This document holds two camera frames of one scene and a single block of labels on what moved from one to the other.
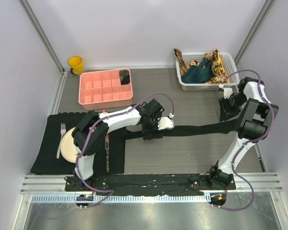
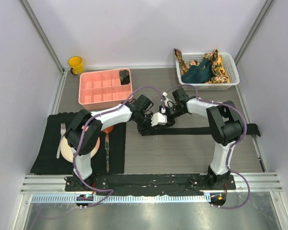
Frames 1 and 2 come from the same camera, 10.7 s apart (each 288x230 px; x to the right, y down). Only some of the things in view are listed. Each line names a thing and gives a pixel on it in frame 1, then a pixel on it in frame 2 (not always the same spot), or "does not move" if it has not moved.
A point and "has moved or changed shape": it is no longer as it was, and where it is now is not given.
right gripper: x=226 y=112 to x=170 y=121
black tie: x=227 y=126 has moved or changed shape
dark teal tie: x=199 y=74 does not move
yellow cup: x=77 y=65 does not move
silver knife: x=107 y=147 does not move
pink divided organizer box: x=102 y=89 does not move
